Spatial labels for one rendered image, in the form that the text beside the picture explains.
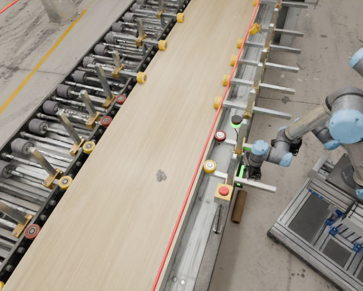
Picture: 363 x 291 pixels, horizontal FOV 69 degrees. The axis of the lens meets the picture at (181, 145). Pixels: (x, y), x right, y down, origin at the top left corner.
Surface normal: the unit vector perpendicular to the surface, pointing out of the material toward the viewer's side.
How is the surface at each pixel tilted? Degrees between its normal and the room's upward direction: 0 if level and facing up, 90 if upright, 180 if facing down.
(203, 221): 0
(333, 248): 0
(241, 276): 0
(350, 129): 84
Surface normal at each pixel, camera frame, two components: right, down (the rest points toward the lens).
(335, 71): -0.06, -0.58
